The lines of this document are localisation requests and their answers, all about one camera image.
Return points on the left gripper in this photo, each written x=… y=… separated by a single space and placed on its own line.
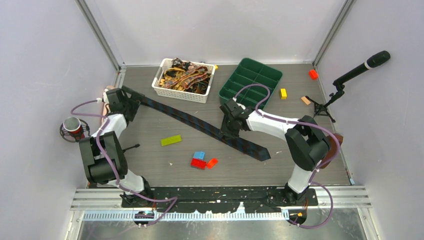
x=135 y=99

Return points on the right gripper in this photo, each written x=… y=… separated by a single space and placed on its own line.
x=224 y=131

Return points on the navy brown striped tie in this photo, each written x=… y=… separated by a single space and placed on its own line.
x=242 y=145

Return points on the green divided tray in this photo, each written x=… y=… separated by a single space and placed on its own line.
x=252 y=83

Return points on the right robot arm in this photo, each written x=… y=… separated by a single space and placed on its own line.
x=306 y=141

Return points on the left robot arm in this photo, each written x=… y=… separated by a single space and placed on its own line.
x=103 y=158

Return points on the pile of patterned ties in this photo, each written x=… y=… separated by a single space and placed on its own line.
x=185 y=76

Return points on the orange-red small block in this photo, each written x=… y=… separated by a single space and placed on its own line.
x=210 y=164

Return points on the black tripod left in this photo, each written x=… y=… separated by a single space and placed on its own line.
x=131 y=147

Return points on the blue block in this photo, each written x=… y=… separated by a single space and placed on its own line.
x=199 y=155

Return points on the yellow block near tray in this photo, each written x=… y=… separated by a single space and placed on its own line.
x=283 y=93

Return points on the white perforated basket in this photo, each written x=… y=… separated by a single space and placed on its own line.
x=181 y=95

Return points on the lime green flat block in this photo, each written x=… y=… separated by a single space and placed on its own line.
x=170 y=140

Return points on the red block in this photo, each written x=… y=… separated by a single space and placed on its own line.
x=198 y=164

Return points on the red silver studio microphone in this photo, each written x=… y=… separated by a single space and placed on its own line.
x=74 y=129

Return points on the tan small block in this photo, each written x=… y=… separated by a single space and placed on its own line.
x=306 y=100

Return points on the black microphone tripod right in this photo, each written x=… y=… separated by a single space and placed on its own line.
x=322 y=109

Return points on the orange block in corner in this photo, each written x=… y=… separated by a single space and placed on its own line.
x=313 y=74

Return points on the black handheld microphone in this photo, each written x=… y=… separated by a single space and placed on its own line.
x=374 y=61

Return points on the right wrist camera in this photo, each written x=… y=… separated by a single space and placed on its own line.
x=239 y=105

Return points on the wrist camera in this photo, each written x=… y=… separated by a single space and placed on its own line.
x=105 y=98
x=239 y=105

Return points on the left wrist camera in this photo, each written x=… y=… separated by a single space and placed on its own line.
x=105 y=98

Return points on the peach cylinder handle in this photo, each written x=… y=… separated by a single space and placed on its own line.
x=106 y=109

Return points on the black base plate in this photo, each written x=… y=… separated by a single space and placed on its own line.
x=220 y=200

